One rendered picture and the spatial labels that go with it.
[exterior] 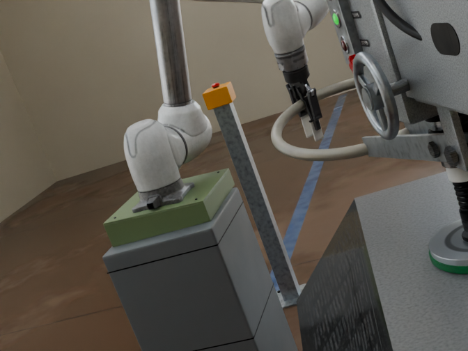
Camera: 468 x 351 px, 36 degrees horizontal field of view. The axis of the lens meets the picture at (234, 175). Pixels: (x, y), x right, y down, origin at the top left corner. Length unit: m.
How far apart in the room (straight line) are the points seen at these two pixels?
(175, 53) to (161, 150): 0.34
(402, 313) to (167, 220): 1.23
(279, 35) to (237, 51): 6.31
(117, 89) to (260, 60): 1.79
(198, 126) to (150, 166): 0.26
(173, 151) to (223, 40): 5.99
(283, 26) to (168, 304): 0.98
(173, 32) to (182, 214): 0.61
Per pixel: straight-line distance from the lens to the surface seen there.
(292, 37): 2.08
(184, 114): 2.53
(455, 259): 1.38
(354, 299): 1.54
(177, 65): 2.51
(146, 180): 2.42
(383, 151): 1.66
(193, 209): 2.35
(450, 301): 1.31
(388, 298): 1.38
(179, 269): 2.37
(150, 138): 2.40
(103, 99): 8.98
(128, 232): 2.45
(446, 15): 0.99
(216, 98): 3.25
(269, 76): 8.35
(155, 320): 2.48
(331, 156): 1.81
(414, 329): 1.26
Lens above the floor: 1.45
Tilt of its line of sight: 13 degrees down
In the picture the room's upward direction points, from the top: 20 degrees counter-clockwise
